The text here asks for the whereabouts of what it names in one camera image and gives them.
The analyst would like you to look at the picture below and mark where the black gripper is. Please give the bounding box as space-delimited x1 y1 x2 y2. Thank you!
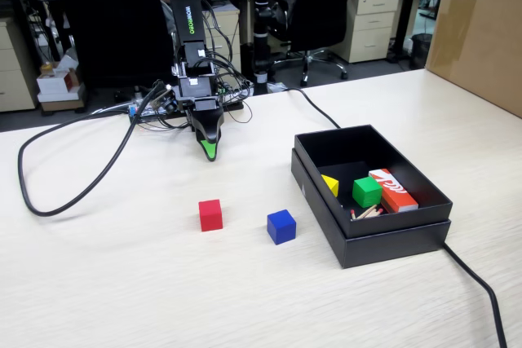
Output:
175 75 226 162

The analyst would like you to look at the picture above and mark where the red wooden cube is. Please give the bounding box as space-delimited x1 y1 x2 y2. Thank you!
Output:
198 199 224 232

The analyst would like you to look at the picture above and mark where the blue wooden cube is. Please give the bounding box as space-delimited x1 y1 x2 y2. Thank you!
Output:
267 209 298 246

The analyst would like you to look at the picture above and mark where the green wooden cube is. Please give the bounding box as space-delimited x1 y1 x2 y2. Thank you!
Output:
352 177 383 209

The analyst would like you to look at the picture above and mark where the black cardboard box tray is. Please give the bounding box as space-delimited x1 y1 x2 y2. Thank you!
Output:
294 123 454 239

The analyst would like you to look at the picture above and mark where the black vertical stand pole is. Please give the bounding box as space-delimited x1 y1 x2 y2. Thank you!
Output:
250 0 273 95

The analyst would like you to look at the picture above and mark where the yellow wooden wedge block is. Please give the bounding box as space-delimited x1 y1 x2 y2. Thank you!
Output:
321 174 340 198

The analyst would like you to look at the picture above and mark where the tall-backed black office chair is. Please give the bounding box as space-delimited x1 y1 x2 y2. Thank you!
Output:
51 0 176 92

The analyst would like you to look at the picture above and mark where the stack of white boxes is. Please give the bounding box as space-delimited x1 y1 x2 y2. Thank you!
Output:
36 60 87 113

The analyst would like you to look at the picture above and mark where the black swivel chair with castors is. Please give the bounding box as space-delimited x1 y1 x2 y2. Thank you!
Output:
272 0 361 87

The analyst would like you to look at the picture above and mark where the orange and white matchbox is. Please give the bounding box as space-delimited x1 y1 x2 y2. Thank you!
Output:
368 168 420 214

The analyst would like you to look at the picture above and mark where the black cardboard box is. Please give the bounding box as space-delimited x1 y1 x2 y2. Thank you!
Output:
290 148 453 270

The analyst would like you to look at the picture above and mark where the black waste bin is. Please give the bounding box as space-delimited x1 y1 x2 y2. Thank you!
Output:
409 33 433 71

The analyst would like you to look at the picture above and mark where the large brown cardboard box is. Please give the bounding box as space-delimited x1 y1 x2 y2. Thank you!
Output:
423 0 522 119

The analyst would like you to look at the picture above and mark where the small wrist camera board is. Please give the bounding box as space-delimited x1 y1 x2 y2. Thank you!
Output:
151 81 179 115

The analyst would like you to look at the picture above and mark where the cream drawer pedestal behind robot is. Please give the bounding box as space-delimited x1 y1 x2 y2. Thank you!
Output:
206 3 241 76

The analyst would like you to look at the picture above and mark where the thick black camera cable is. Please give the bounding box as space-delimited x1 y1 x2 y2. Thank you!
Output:
16 82 172 218

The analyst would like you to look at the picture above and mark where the cream three-drawer pedestal with lock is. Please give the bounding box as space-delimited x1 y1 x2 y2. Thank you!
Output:
336 0 401 64

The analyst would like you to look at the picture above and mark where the cream drawer pedestal with handles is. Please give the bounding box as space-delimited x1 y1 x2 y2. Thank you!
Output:
0 17 40 112

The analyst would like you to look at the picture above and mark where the thick black power cable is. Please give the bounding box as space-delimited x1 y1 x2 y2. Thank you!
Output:
281 86 509 348

